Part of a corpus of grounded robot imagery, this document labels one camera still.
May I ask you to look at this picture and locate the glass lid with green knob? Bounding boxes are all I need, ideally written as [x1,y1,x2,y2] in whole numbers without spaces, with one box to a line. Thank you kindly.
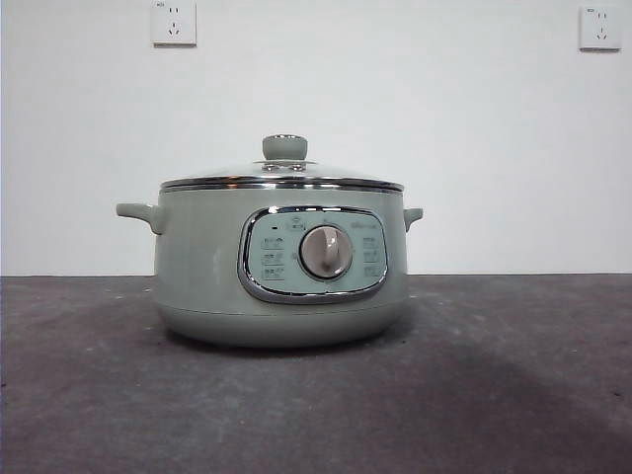
[159,133,405,194]

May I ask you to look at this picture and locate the green electric cooking pot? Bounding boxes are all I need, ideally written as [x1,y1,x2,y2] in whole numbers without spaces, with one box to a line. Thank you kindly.
[115,190,425,349]

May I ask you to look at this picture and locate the white wall socket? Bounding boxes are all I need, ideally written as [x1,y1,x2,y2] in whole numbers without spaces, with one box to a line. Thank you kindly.
[578,5,623,53]
[152,0,198,49]

